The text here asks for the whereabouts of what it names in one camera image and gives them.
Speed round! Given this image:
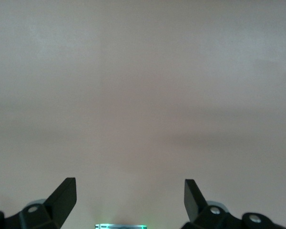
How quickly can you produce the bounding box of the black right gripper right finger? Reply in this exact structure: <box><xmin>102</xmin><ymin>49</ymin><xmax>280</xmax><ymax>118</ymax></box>
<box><xmin>181</xmin><ymin>178</ymin><xmax>286</xmax><ymax>229</ymax></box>

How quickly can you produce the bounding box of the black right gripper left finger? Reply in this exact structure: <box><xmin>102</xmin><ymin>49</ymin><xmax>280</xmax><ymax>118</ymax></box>
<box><xmin>0</xmin><ymin>177</ymin><xmax>77</xmax><ymax>229</ymax></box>

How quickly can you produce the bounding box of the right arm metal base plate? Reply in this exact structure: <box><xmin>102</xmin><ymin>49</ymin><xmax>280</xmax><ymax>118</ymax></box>
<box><xmin>94</xmin><ymin>223</ymin><xmax>147</xmax><ymax>229</ymax></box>

